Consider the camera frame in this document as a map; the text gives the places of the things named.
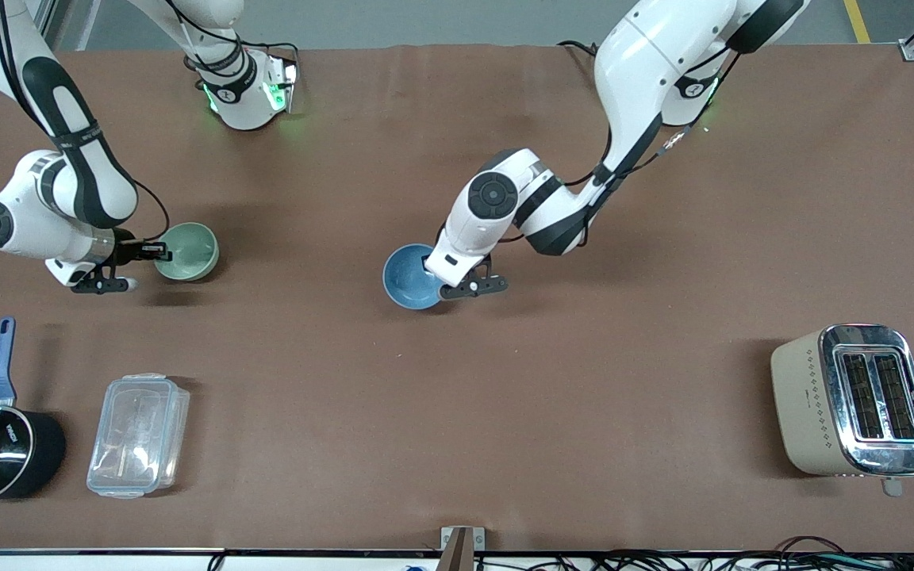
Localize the blue bowl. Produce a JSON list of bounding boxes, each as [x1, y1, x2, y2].
[[382, 244, 448, 311]]

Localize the green bowl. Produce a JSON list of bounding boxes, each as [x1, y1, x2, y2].
[[153, 222, 221, 282]]

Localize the brown table mat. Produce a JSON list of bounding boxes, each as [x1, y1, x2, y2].
[[0, 44, 914, 552]]

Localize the clear plastic lidded container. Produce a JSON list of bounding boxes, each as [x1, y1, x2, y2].
[[86, 373, 190, 500]]

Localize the beige chrome toaster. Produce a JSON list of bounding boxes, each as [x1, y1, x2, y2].
[[770, 323, 914, 498]]

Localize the black saucepan with blue handle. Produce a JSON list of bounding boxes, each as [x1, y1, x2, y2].
[[0, 317, 67, 506]]

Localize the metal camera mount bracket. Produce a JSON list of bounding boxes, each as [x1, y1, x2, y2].
[[440, 526, 486, 571]]

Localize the tangled black floor cables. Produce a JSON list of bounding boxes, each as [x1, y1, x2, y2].
[[473, 535, 914, 571]]

